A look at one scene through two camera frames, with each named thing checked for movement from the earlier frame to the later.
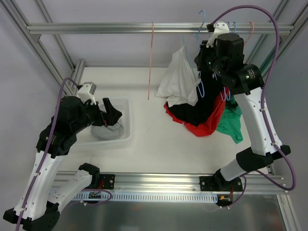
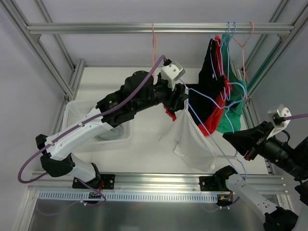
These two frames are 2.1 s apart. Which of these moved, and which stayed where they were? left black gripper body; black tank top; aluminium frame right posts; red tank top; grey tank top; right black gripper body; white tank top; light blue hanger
Moved: right black gripper body; white tank top; left black gripper body; light blue hanger
Stayed: black tank top; red tank top; grey tank top; aluminium frame right posts
